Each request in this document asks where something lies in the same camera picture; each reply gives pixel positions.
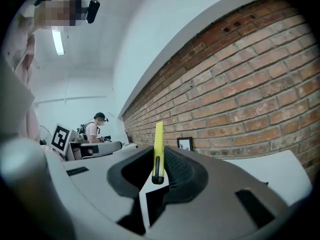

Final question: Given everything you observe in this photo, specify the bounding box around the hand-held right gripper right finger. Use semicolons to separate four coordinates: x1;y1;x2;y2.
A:
147;145;301;240

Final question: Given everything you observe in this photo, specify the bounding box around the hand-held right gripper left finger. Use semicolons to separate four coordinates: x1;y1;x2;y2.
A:
62;145;155;235

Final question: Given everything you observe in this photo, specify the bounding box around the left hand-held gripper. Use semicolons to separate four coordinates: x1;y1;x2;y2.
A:
51;123;124;161

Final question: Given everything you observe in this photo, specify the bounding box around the yellow plastic tool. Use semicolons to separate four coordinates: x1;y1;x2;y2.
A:
151;120;165;185

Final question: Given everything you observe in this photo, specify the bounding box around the person's pink striped shirt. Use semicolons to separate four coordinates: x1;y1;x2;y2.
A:
13;16;42;145

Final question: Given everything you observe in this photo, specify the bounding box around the long ceiling light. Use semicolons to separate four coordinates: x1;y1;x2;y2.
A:
51;30;66;57

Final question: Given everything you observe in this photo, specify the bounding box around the black picture frame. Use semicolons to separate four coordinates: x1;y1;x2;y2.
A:
176;136;194;152

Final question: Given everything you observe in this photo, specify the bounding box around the black head-mounted camera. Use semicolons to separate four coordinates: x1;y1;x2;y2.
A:
85;0;101;24

